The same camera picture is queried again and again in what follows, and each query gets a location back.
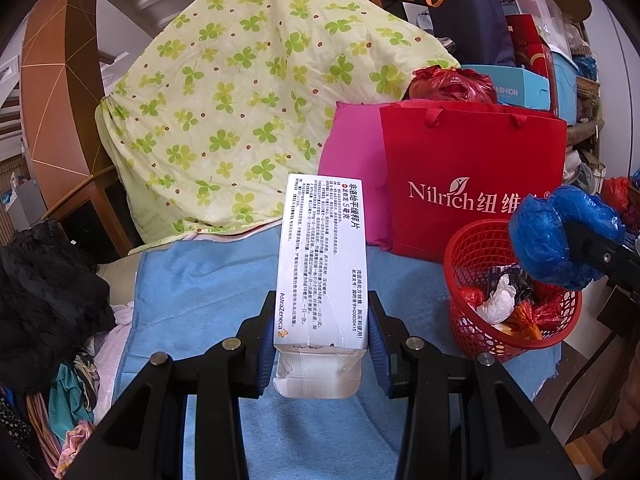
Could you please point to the blue plastic bag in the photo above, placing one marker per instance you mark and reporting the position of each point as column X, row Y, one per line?
column 542, row 235

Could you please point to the curved brown wooden panel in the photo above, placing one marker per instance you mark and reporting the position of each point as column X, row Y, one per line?
column 55, row 85

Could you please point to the small red plastic bag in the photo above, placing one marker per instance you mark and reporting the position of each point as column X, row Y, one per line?
column 615, row 192

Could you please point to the red plastic wrapper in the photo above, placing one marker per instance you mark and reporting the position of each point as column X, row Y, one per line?
column 547, row 310

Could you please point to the orange candy wrapper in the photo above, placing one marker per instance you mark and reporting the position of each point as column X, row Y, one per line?
column 525, row 322

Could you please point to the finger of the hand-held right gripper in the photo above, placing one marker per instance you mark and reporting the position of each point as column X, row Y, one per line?
column 605, row 257

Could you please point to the red paper shopping bag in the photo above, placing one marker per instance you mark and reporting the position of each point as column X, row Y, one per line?
column 475, row 160

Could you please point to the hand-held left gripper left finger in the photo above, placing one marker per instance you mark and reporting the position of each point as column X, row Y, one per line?
column 264, row 370

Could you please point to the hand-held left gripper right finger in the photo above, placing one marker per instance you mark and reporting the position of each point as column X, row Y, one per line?
column 378, row 365

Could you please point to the white wrapper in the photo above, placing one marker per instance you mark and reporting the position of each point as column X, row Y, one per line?
column 497, row 300

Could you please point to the black silver foil wrapper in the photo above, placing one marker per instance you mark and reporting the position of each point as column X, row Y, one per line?
column 522, row 282

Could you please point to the light blue cloth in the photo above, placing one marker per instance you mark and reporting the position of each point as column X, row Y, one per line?
column 200, row 300

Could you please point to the red gift box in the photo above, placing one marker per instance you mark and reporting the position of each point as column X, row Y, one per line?
column 530, row 45

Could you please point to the white medicine box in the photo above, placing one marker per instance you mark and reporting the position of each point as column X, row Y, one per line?
column 322, row 260

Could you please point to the navy fabric bag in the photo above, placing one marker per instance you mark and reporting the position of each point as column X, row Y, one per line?
column 470, row 20

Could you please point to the teal cloth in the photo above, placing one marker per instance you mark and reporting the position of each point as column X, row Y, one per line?
column 70, row 400

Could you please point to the red plastic mesh basket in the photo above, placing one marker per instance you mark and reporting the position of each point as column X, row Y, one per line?
column 465, row 330

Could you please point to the blue plastic storage bin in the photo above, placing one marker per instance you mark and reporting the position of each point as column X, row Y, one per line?
column 565, row 85

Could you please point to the light blue cardboard box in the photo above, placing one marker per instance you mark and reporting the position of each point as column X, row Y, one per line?
column 520, row 85

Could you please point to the green clover print blanket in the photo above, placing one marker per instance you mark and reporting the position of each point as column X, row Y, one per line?
column 250, row 85

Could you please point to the pink cushion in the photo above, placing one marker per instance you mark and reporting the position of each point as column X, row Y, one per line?
column 355, row 170

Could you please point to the black crumpled cloth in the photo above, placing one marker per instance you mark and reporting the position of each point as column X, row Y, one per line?
column 50, row 300

